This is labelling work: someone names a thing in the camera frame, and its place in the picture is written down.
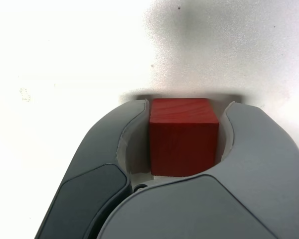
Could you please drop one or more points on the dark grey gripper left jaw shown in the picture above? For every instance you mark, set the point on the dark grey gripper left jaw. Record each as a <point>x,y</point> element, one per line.
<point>89,174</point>

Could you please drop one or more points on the red cube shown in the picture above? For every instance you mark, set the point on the red cube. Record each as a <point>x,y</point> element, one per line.
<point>184,144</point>

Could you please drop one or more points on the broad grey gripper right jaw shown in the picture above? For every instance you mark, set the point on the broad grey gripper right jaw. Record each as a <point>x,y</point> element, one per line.
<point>239,199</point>

